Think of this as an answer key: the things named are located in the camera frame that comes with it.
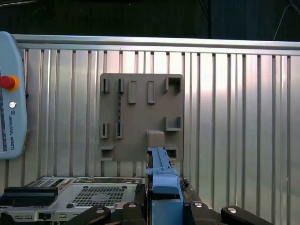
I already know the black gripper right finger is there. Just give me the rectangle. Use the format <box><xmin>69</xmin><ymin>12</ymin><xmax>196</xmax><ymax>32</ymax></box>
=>
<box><xmin>182</xmin><ymin>187</ymin><xmax>274</xmax><ymax>225</ymax></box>

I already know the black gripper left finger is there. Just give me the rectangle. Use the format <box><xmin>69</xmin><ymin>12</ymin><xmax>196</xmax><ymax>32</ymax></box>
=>
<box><xmin>67</xmin><ymin>183</ymin><xmax>153</xmax><ymax>225</ymax></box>

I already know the hard disk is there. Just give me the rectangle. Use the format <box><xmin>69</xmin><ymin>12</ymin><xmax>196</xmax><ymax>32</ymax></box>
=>
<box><xmin>145</xmin><ymin>146</ymin><xmax>188</xmax><ymax>225</ymax></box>

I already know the grey power supply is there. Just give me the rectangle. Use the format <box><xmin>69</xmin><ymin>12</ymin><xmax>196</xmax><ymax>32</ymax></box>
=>
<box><xmin>57</xmin><ymin>183</ymin><xmax>139</xmax><ymax>213</ymax></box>

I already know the black PC case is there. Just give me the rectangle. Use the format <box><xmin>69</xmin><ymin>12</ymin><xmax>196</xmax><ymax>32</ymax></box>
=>
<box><xmin>0</xmin><ymin>177</ymin><xmax>213</xmax><ymax>225</ymax></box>

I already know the grey parts rack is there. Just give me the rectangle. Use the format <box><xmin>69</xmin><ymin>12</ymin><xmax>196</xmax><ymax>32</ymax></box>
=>
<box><xmin>99</xmin><ymin>73</ymin><xmax>185</xmax><ymax>162</ymax></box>

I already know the pale blue teach pendant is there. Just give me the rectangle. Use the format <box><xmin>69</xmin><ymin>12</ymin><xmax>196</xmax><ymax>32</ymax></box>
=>
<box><xmin>0</xmin><ymin>31</ymin><xmax>28</xmax><ymax>160</ymax></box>

